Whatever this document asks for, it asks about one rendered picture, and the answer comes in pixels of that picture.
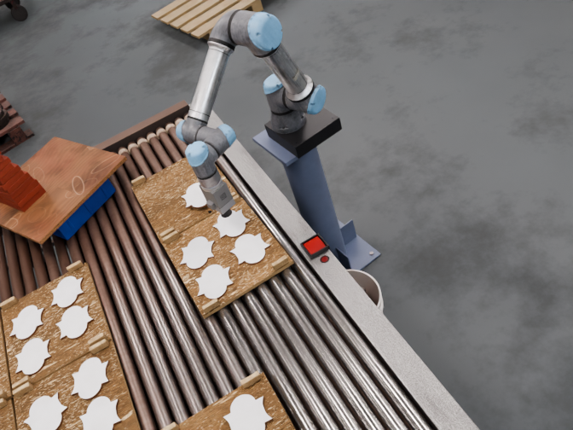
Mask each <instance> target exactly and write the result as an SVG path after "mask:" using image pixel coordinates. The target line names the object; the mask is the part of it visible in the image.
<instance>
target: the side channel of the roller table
mask: <svg viewBox="0 0 573 430"><path fill-rule="evenodd" d="M189 109H190V107H189V105H188V104H187V103H186V101H185V100H183V101H181V102H179V103H177V104H175V105H174V106H172V107H169V108H167V109H166V110H164V111H162V112H160V113H157V114H155V115H154V116H152V117H151V118H149V119H146V120H144V121H142V122H141V123H139V124H137V125H134V126H132V127H131V128H129V129H127V130H126V131H123V132H121V133H119V134H118V135H116V136H114V137H111V138H109V139H107V140H106V141H104V142H102V143H100V144H98V145H96V146H94V147H93V148H98V149H101V150H105V151H108V152H116V153H117V154H119V152H118V149H119V148H120V147H126V149H128V147H127V145H128V143H129V142H135V143H136V144H137V138H138V137H145V139H147V137H146V135H147V134H148V133H149V132H150V131H151V132H153V133H154V134H155V135H156V129H157V128H158V127H163V128H164V129H165V124H166V123H168V122H171V123H172V124H173V125H174V124H175V123H174V120H175V118H177V117H180V118H182V119H183V120H184V118H183V115H184V114H185V113H188V111H189ZM156 136H157V135H156Z"/></svg>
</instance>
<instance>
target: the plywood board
mask: <svg viewBox="0 0 573 430"><path fill-rule="evenodd" d="M126 161H127V159H126V157H125V156H123V155H120V154H115V153H111V152H108V151H105V150H101V149H98V148H93V147H90V146H86V145H83V144H80V143H77V142H71V141H68V140H65V139H62V138H59V137H53V138H52V139H51V140H50V141H49V142H48V143H47V144H45V145H44V146H43V147H42V148H41V149H40V150H39V151H37V152H36V153H35V154H34V155H33V156H32V157H31V158H30V159H29V160H28V161H27V162H26V163H25V164H23V165H22V166H21V167H20V168H21V170H22V171H27V172H28V173H29V174H30V176H32V178H35V179H37V180H38V182H39V183H40V184H41V186H42V187H43V188H44V189H45V191H46V192H45V193H44V194H43V195H42V196H41V197H40V198H39V199H38V200H37V201H35V202H34V203H33V204H32V205H31V206H30V207H29V208H28V209H27V210H26V211H25V212H22V211H20V210H17V209H15V208H13V207H11V206H8V205H5V204H3V203H1V202H0V226H2V227H4V228H5V229H7V230H11V231H13V232H15V233H16V234H19V235H22V236H24V237H25V238H28V239H30V240H32V241H35V242H36V243H39V244H41V245H42V244H43V243H44V242H45V241H46V240H47V239H48V238H49V237H50V236H51V235H52V234H53V233H54V232H55V231H56V230H57V229H58V228H59V227H60V226H61V225H62V224H63V223H64V222H65V221H66V220H67V219H68V218H69V217H70V216H71V215H72V214H73V213H74V212H75V211H76V210H77V209H78V208H79V207H80V206H81V205H82V204H83V203H84V202H85V201H86V200H87V199H88V198H89V197H90V196H91V195H92V194H93V193H94V192H95V191H96V190H97V189H98V188H99V187H100V186H101V185H102V184H103V183H104V182H105V181H106V180H107V179H108V178H109V177H110V176H111V175H112V174H113V173H114V172H115V171H116V170H117V169H118V168H119V167H121V166H122V165H123V164H124V163H125V162H126Z"/></svg>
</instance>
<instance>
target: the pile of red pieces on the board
mask: <svg viewBox="0 0 573 430"><path fill-rule="evenodd" d="M45 192H46V191H45V189H44V188H43V187H42V186H41V184H40V183H39V182H38V180H37V179H35V178H32V176H30V174H29V173H28V172H27V171H22V170H21V168H20V167H19V166H18V165H16V164H14V163H12V162H11V160H10V158H9V157H7V156H4V155H1V151H0V202H1V203H3V204H5V205H8V206H11V207H13V208H15V209H17V210H20V211H22V212H25V211H26V210H27V209H28V208H29V207H30V206H31V205H32V204H33V203H34V202H35V201H37V200H38V199H39V198H40V197H41V196H42V195H43V194H44V193H45Z"/></svg>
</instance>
